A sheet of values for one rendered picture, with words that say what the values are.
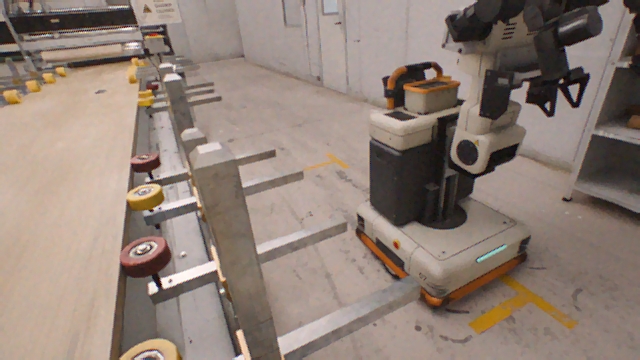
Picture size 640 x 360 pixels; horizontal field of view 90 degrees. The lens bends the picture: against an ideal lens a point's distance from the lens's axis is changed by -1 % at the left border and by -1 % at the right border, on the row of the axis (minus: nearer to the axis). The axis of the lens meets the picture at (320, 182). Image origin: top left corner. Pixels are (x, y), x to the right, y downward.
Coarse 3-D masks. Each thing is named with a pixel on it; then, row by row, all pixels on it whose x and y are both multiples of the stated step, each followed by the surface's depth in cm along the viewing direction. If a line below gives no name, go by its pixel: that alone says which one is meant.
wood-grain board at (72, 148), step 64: (128, 64) 362; (0, 128) 147; (64, 128) 138; (128, 128) 130; (0, 192) 85; (64, 192) 82; (128, 192) 81; (0, 256) 60; (64, 256) 58; (0, 320) 46; (64, 320) 45
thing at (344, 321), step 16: (384, 288) 55; (400, 288) 54; (416, 288) 54; (352, 304) 52; (368, 304) 52; (384, 304) 52; (400, 304) 54; (320, 320) 50; (336, 320) 50; (352, 320) 50; (368, 320) 52; (288, 336) 48; (304, 336) 48; (320, 336) 48; (336, 336) 49; (288, 352) 46; (304, 352) 47
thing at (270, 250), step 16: (320, 224) 75; (336, 224) 75; (272, 240) 71; (288, 240) 71; (304, 240) 72; (320, 240) 74; (272, 256) 70; (192, 272) 64; (208, 272) 64; (160, 288) 61; (176, 288) 62; (192, 288) 64
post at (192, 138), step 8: (184, 136) 48; (192, 136) 48; (200, 136) 49; (184, 144) 48; (192, 144) 48; (200, 144) 49; (192, 168) 50; (200, 200) 54; (208, 224) 55; (232, 304) 64
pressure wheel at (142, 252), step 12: (144, 240) 60; (156, 240) 59; (132, 252) 57; (144, 252) 57; (156, 252) 56; (168, 252) 59; (132, 264) 54; (144, 264) 54; (156, 264) 56; (132, 276) 55; (144, 276) 55; (156, 276) 60
